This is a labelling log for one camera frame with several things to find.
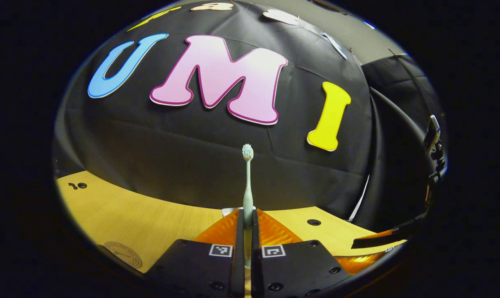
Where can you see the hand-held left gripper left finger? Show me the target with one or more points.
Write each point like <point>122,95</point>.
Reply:
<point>192,269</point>

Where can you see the white toothpaste tube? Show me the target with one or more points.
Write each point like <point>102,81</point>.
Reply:
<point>229,211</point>

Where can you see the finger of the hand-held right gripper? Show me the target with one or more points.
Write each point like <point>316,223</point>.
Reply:
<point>359,263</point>
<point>378,239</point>

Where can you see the black backdrop cloth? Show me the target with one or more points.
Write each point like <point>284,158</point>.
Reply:
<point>217,157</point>

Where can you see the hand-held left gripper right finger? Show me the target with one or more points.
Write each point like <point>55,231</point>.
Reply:
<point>299,269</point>

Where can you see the wooden desktop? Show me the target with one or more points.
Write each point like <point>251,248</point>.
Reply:
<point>130,219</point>

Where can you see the pale green toothbrush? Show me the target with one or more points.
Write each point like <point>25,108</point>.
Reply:
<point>247,194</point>

